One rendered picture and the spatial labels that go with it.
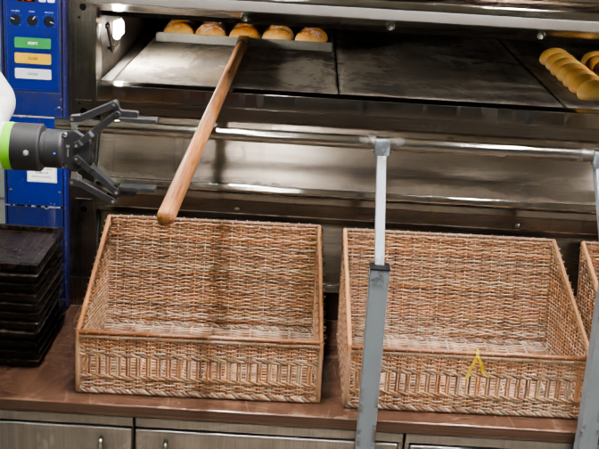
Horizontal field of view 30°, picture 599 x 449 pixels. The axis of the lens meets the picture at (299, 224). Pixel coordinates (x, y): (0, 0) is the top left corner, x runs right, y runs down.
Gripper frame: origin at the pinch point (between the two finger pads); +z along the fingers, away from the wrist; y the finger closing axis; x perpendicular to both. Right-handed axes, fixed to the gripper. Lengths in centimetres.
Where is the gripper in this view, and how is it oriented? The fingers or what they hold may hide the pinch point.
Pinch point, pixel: (150, 154)
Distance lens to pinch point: 217.1
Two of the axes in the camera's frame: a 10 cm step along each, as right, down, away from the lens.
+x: -0.2, 3.0, -9.5
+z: 10.0, 0.6, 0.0
